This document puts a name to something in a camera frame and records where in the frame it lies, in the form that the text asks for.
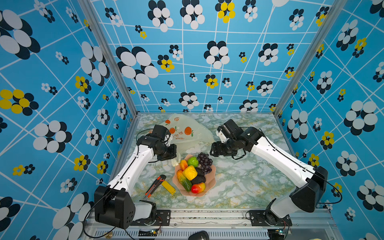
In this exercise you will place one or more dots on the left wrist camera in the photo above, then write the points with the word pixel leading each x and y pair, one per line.
pixel 162 133

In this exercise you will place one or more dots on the black round knob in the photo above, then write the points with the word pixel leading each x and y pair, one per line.
pixel 202 235

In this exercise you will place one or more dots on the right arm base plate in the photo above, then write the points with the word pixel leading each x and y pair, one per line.
pixel 261 218

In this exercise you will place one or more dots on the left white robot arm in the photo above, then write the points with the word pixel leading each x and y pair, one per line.
pixel 113 203

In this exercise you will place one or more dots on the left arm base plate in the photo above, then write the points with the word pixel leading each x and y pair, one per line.
pixel 162 218

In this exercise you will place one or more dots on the yellow bell pepper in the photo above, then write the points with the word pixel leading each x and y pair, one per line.
pixel 190 173

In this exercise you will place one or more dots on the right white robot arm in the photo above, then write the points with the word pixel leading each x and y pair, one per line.
pixel 310 182

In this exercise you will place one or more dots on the translucent printed plastic bag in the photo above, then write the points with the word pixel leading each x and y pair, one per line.
pixel 187 133

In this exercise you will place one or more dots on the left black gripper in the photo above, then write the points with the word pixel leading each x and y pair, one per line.
pixel 172 154

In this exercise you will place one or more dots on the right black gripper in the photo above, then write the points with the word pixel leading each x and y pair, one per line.
pixel 216 147

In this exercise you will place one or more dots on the red black utility knife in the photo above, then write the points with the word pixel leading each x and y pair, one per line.
pixel 154 186

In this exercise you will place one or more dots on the dark purple grape bunch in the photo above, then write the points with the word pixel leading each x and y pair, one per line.
pixel 205 163

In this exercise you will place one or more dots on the aluminium front rail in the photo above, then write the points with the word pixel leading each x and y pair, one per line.
pixel 223 224

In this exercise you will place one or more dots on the red yellow mango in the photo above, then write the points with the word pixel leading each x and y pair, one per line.
pixel 198 188

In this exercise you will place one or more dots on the green orange papaya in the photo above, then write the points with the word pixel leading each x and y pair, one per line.
pixel 184 181

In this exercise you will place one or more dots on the yellow rectangular block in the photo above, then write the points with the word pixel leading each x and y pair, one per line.
pixel 168 187

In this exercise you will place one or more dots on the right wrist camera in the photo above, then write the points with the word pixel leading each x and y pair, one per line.
pixel 229 131

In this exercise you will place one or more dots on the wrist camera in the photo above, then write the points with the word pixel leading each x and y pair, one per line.
pixel 229 131
pixel 162 133

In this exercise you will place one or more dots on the orange peach fruit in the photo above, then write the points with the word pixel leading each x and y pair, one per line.
pixel 183 165

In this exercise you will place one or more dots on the green lime fruit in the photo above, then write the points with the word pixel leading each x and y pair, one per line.
pixel 193 161

